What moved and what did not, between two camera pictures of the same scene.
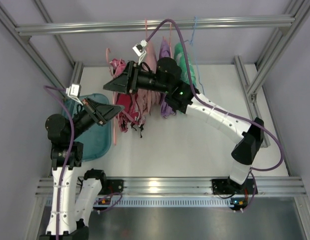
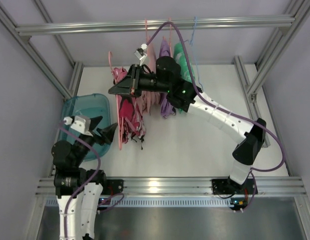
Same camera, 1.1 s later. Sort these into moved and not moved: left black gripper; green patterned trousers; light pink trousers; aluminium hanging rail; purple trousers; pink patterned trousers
Moved: pink patterned trousers; left black gripper
Not moved: green patterned trousers; purple trousers; aluminium hanging rail; light pink trousers
